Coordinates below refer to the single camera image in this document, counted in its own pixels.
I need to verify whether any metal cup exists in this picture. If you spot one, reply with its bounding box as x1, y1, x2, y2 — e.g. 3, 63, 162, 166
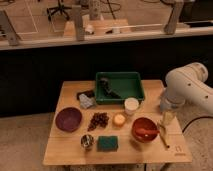
81, 134, 94, 149

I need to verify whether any black cable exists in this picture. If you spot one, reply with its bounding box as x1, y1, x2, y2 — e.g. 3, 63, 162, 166
182, 116, 213, 133

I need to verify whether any black flat block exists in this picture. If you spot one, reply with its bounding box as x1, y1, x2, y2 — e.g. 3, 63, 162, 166
76, 90, 95, 100

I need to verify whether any black object in tray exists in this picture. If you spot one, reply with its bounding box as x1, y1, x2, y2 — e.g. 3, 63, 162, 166
99, 78, 120, 99

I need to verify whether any grey crumpled cloth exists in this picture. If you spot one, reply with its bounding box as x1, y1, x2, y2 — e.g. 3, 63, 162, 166
79, 94, 95, 109

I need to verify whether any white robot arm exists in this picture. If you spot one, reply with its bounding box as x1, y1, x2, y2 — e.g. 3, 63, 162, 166
160, 62, 213, 114

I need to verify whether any red bowl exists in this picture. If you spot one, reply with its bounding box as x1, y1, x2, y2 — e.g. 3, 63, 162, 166
131, 117, 159, 143

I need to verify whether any purple bowl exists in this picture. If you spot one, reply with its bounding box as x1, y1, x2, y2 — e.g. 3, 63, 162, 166
55, 107, 82, 132

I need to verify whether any white cup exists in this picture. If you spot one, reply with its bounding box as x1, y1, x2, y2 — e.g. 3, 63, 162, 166
124, 97, 139, 116

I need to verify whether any wooden stick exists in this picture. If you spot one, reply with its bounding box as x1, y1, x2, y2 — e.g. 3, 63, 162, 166
157, 123, 170, 149

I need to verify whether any black office chair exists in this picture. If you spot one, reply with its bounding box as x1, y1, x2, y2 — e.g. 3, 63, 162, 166
46, 0, 71, 21

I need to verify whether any dark grape bunch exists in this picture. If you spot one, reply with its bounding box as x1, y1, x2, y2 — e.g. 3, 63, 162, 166
87, 113, 109, 131

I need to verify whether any green sponge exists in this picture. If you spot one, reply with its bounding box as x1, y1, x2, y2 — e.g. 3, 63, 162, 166
97, 136, 118, 151

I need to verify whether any wooden table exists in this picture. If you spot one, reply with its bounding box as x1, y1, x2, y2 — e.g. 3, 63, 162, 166
43, 80, 192, 165

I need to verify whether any green plastic tray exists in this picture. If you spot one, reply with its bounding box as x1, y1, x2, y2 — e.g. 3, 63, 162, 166
95, 72, 145, 105

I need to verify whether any yellow apple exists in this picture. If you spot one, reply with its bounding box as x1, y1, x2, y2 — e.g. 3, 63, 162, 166
113, 114, 126, 127

